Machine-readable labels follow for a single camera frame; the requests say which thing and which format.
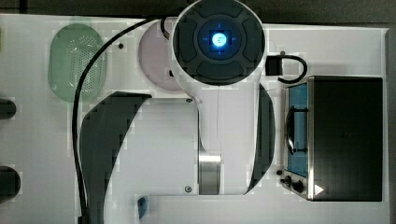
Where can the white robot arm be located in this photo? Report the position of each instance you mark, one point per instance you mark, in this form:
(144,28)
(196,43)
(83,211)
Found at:
(216,140)

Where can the lilac round plate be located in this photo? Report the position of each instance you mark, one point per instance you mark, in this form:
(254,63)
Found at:
(154,59)

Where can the blue small bowl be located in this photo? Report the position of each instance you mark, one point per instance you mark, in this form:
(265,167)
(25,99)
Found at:
(143,206)

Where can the green perforated colander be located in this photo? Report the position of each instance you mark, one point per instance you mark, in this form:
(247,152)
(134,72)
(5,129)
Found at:
(71,50)

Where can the upper black round base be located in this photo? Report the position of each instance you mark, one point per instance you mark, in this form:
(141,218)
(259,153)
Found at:
(7,109)

